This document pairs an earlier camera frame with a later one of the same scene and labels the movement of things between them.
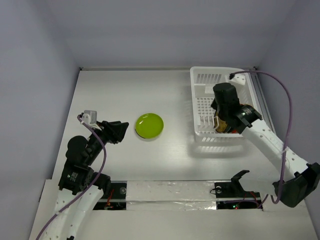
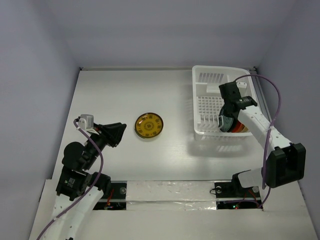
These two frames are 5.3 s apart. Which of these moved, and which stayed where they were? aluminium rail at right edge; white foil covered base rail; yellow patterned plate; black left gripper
Moved: yellow patterned plate
Stayed: black left gripper; white foil covered base rail; aluminium rail at right edge
